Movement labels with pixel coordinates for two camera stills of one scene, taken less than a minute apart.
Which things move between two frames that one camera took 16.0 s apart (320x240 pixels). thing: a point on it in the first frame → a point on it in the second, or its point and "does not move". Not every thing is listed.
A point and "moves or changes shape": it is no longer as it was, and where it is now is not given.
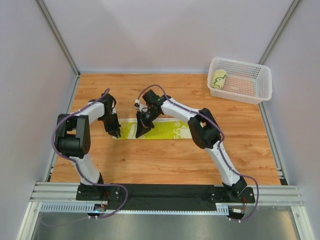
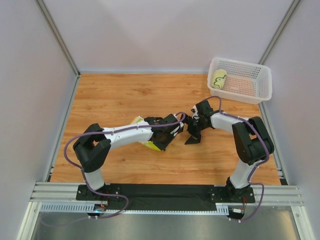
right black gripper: (144, 122) → (194, 128)
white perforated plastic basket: (245, 82) does not move
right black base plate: (223, 194) does not move
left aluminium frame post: (46, 13) does not move
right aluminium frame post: (279, 32) does not move
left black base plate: (97, 192) does not move
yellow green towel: (166, 128) moves or changes shape
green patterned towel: (219, 79) does not move
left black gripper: (113, 124) → (167, 137)
